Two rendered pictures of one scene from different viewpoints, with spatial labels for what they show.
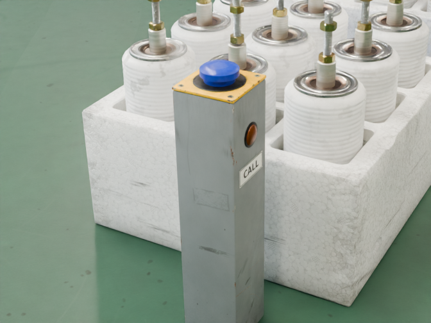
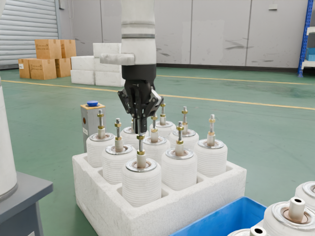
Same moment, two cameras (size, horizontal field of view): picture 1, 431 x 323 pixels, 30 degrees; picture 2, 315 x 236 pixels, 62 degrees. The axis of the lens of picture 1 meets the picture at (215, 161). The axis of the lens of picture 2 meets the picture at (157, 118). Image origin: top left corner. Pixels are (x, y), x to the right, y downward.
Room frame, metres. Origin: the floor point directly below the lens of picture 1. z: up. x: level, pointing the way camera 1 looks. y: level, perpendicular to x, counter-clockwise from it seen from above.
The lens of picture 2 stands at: (1.33, -0.76, 0.53)
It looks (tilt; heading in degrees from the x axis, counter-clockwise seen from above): 16 degrees down; 114
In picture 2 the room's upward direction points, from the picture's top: straight up
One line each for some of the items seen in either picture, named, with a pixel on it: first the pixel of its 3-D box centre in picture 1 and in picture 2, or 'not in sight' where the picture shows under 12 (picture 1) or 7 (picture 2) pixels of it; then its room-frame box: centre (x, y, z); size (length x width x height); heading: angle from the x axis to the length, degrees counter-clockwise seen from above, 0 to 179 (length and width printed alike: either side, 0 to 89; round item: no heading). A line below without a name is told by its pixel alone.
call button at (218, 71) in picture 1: (219, 75); (92, 104); (0.74, -0.01, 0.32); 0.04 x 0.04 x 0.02
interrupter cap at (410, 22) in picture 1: (394, 22); (141, 165); (1.07, -0.25, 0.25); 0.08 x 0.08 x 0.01
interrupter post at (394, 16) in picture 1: (395, 13); (141, 160); (1.07, -0.25, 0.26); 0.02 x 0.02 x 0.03
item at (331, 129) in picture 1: (322, 152); (103, 164); (0.86, -0.13, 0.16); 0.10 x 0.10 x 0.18
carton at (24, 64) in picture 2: not in sight; (31, 68); (-2.33, 2.37, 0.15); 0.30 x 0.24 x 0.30; 87
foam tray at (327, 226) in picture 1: (278, 141); (154, 188); (1.03, -0.09, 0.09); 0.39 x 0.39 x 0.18; 59
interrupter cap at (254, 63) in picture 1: (237, 66); (134, 130); (0.93, -0.03, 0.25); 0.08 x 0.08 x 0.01
